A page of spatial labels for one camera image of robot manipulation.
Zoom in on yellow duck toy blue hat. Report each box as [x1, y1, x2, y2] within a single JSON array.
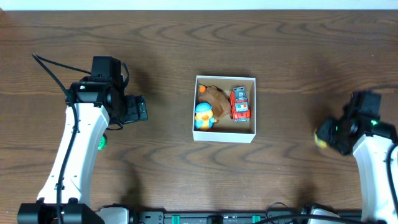
[[194, 102, 216, 131]]

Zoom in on right black cable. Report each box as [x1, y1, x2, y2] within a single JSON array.
[[385, 149, 398, 212]]

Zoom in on left black cable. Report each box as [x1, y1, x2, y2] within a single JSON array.
[[32, 53, 130, 224]]

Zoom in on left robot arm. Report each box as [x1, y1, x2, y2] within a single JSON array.
[[17, 56, 148, 224]]

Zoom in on black cable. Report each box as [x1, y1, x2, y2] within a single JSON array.
[[385, 149, 398, 212], [32, 53, 130, 224]]

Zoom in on yellow ball blue letters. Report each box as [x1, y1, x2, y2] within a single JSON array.
[[313, 131, 328, 149]]

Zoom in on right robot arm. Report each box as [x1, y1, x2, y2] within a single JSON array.
[[314, 91, 397, 223]]

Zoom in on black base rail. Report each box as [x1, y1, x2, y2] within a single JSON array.
[[96, 202, 362, 224]]

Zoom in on brown plush toy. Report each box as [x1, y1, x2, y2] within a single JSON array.
[[198, 85, 231, 120]]

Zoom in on red toy fire truck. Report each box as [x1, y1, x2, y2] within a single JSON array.
[[229, 86, 251, 122]]

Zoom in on green ridged disc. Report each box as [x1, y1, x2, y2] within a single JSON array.
[[98, 134, 107, 151]]

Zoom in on white cardboard box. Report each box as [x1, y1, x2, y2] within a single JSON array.
[[192, 75, 256, 143]]

